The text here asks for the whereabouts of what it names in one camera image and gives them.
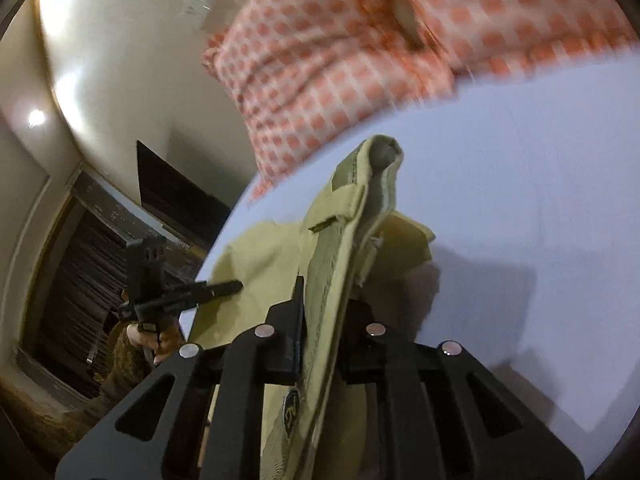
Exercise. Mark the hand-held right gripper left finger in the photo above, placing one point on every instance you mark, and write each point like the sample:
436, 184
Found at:
289, 340

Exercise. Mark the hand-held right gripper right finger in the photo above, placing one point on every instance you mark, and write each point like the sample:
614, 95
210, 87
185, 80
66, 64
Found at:
358, 345

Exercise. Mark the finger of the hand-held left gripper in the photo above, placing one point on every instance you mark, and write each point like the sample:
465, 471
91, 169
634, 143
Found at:
220, 290

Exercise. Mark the khaki pants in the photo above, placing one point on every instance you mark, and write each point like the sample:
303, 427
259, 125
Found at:
260, 255

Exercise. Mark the person's left forearm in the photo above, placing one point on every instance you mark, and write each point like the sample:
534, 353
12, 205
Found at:
122, 365

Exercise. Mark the person's left hand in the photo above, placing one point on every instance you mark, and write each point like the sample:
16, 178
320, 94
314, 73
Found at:
150, 342

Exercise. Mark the dark wooden door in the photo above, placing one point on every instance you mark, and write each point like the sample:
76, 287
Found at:
75, 285

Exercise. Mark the dark flat screen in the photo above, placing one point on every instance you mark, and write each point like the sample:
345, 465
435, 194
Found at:
172, 195

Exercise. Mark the white bed sheet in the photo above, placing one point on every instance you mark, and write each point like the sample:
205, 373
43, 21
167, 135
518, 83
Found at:
525, 200

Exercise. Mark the orange checked pillow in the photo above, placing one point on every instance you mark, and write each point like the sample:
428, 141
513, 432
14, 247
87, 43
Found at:
515, 10
310, 75

